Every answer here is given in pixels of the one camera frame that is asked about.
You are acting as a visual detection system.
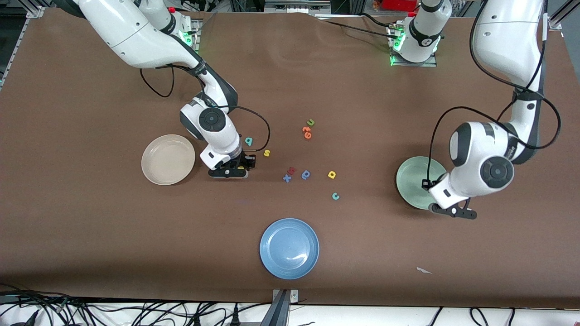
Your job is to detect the pale green plate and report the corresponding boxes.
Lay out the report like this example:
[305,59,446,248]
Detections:
[396,156,450,211]

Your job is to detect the beige plate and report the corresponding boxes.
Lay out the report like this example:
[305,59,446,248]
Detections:
[141,134,196,186]

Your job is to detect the blue plate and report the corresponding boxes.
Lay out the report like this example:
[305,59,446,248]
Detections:
[259,218,320,280]

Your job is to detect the brown table cover sheet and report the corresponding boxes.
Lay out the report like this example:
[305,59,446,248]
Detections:
[0,7,580,309]

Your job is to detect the grey equipment box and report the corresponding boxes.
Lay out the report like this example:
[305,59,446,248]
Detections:
[264,0,332,14]

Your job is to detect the red box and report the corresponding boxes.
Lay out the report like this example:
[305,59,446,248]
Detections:
[381,0,418,12]

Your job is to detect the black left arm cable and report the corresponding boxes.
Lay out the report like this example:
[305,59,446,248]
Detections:
[426,0,562,182]

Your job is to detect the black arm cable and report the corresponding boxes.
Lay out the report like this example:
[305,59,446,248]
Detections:
[426,0,562,182]
[140,63,271,152]

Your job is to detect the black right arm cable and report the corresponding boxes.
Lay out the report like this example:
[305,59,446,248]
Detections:
[140,63,271,152]

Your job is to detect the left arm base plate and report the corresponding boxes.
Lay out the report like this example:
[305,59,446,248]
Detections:
[389,23,438,68]

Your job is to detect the silver clamp bracket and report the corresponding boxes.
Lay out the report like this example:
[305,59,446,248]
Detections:
[272,289,300,305]

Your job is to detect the black base cable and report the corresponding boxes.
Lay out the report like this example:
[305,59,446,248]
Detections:
[313,16,395,40]

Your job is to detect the aluminium frame profile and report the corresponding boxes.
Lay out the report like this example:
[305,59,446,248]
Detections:
[0,5,46,89]
[547,0,580,31]

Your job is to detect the black cable tangle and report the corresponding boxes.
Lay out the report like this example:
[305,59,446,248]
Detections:
[0,283,272,326]

